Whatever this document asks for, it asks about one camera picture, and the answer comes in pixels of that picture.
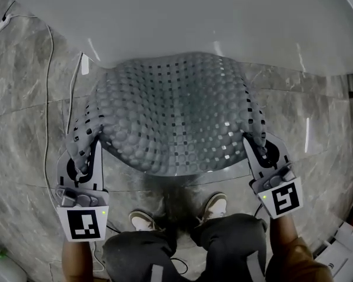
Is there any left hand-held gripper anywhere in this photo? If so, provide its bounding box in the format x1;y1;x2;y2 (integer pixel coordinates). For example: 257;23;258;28
55;139;110;243

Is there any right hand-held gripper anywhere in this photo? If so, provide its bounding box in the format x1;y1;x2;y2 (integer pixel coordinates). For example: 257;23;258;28
242;132;304;220

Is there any grey bubbled bath mat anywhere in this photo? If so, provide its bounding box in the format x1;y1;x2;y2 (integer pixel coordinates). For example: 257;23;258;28
65;51;269;177

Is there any white bathtub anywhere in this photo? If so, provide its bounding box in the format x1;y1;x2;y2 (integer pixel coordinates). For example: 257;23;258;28
0;0;353;78

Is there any person's left forearm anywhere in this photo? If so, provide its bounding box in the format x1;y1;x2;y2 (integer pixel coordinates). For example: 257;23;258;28
61;239;95;282

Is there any person's right forearm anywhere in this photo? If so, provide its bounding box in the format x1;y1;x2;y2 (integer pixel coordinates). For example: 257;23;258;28
265;214;335;282

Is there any white flat connector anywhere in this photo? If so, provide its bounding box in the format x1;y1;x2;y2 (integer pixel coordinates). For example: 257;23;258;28
81;53;91;76

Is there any person's right shoe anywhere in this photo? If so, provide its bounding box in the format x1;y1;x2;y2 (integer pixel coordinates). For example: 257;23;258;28
197;192;228;226

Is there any person's shoe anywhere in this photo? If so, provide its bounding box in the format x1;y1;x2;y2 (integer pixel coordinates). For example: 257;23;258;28
197;192;228;226
128;210;163;232

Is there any person's left shoe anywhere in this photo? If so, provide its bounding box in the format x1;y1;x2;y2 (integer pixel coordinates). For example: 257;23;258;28
128;210;163;232

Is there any person's right leg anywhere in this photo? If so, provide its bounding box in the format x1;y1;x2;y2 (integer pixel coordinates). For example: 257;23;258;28
191;213;268;282

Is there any person's leg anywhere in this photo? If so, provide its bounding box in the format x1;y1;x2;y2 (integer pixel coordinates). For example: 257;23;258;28
101;230;178;282
191;213;268;282

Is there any person's left leg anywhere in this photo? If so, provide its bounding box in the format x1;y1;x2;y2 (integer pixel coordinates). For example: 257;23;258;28
101;230;178;282

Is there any white device with green light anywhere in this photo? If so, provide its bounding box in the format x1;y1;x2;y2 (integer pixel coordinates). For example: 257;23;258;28
0;247;28;282

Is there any white box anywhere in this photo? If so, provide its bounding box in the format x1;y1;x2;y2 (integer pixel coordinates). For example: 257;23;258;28
311;221;353;282

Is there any white plug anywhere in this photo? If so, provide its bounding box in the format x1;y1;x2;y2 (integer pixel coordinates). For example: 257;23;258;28
0;13;16;37

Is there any short white cable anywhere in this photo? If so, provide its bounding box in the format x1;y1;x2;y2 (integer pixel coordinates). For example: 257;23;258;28
65;51;84;135

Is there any long white cable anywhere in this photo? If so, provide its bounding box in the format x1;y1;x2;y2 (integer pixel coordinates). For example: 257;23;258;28
5;12;105;273

